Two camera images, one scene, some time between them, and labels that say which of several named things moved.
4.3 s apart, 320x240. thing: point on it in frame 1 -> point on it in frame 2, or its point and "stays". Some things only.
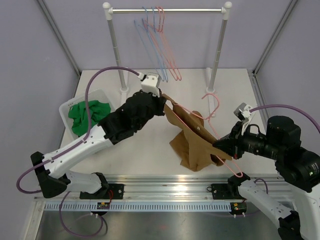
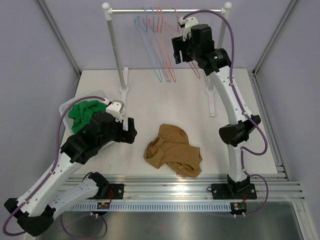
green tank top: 77,113 stays
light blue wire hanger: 152,37 stays
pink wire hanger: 159,35 -> 156,35
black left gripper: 159,102 -> 125,136
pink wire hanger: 234,171 -> 178,30
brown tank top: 194,145 -> 171,146
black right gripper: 233,143 -> 178,45
